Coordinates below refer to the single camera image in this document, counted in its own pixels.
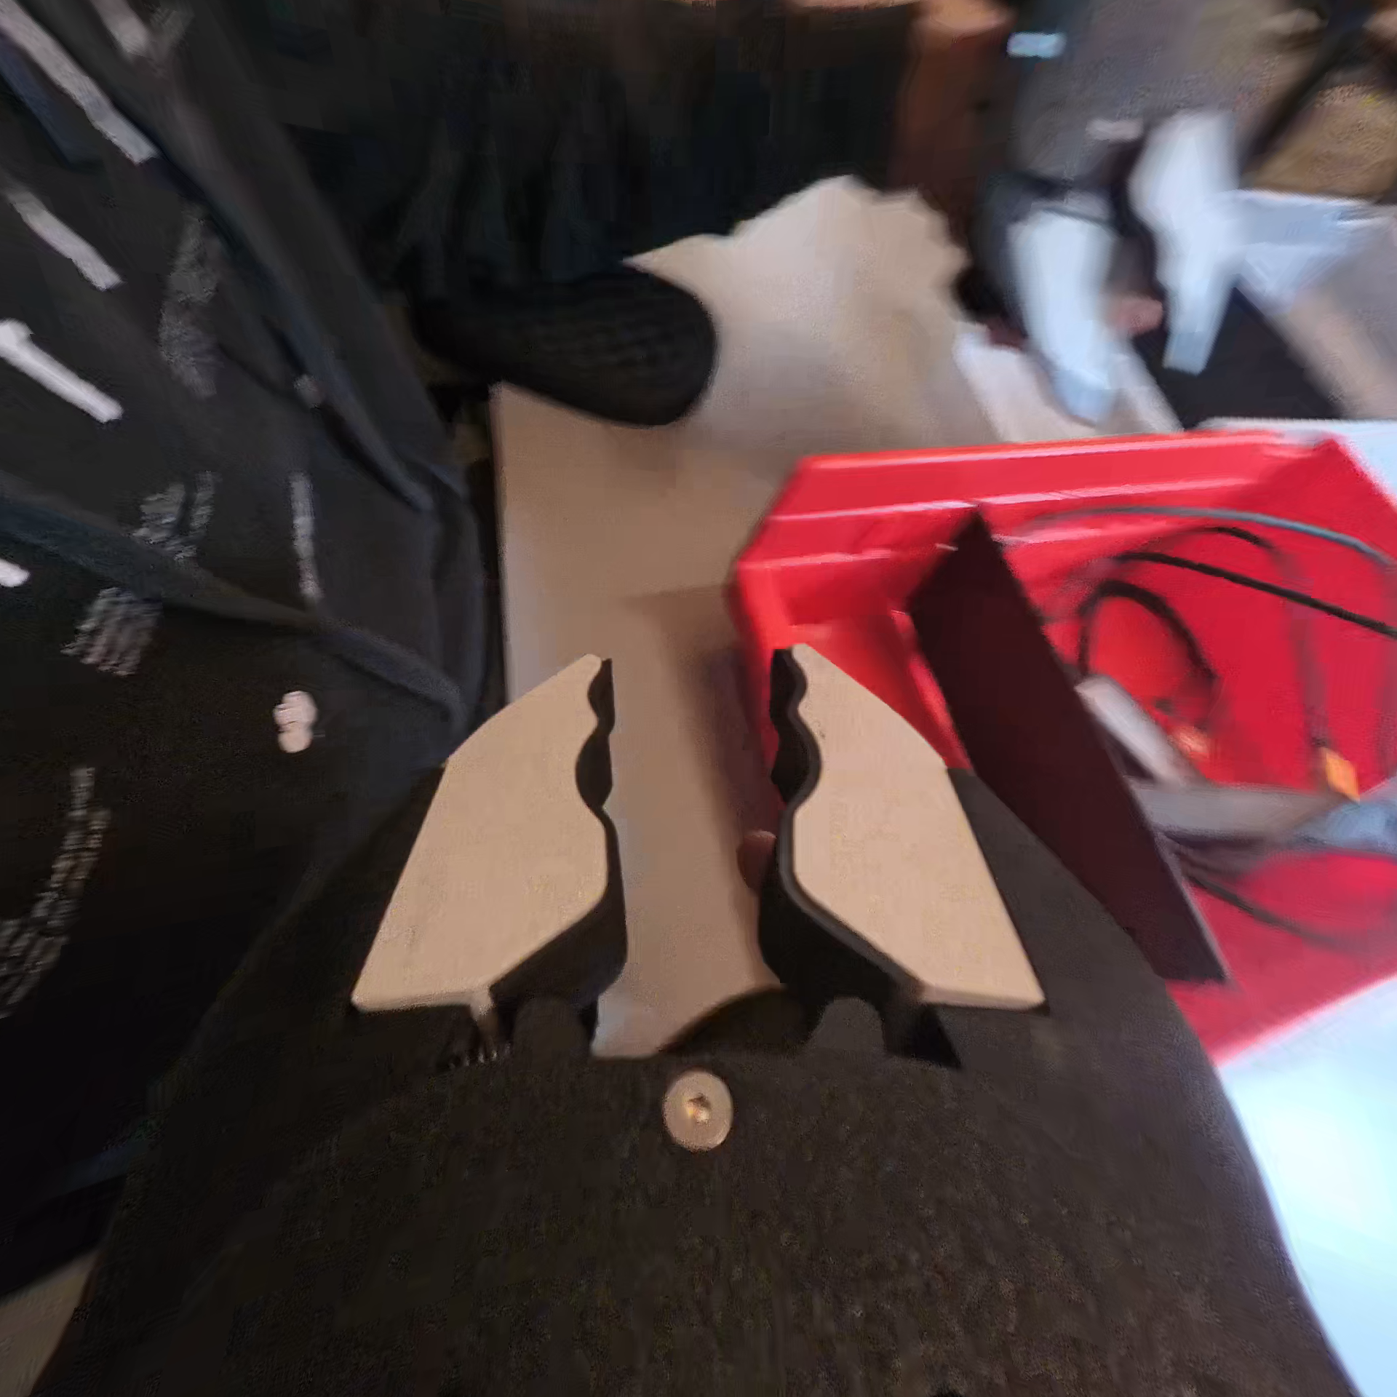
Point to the red plastic bin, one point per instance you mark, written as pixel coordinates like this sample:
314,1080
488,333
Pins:
852,524

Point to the grey multi-port usb hub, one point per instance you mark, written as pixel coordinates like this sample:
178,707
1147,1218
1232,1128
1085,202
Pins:
1234,813

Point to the person's left forearm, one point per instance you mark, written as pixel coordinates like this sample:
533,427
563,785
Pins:
547,132

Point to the person's right hand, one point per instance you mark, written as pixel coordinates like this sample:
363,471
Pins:
757,859

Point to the black textured rounded object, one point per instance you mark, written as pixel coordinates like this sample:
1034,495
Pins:
589,351

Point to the black divider panel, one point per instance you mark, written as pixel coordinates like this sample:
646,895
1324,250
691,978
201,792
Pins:
1048,764

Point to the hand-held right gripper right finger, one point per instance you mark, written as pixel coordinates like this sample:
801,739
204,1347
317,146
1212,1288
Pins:
896,873

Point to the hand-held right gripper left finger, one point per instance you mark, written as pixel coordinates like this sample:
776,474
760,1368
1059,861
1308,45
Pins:
503,873

